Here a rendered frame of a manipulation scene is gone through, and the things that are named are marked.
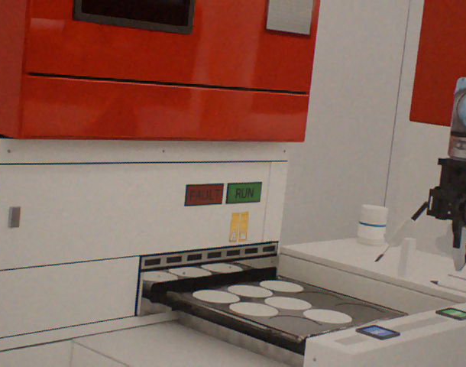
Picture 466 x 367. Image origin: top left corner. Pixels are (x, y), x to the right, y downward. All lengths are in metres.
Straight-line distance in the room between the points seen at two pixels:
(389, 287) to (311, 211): 2.74
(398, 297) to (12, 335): 0.83
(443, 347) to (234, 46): 0.76
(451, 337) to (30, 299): 0.79
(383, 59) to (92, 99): 3.52
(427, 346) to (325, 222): 3.28
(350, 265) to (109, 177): 0.62
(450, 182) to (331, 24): 3.01
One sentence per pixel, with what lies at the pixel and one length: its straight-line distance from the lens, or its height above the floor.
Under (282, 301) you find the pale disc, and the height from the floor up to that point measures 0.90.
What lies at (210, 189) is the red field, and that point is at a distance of 2.15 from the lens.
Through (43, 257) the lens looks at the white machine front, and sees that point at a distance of 1.89.
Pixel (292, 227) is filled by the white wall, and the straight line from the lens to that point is 4.81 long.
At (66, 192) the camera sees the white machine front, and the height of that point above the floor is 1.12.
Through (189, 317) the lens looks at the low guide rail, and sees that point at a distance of 2.12.
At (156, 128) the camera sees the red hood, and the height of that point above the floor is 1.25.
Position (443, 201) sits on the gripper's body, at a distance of 1.89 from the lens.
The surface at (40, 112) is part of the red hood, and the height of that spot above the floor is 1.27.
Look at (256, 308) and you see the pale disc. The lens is 2.02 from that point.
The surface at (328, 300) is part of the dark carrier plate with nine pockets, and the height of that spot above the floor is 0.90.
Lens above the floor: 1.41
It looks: 7 degrees down
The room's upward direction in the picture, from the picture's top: 6 degrees clockwise
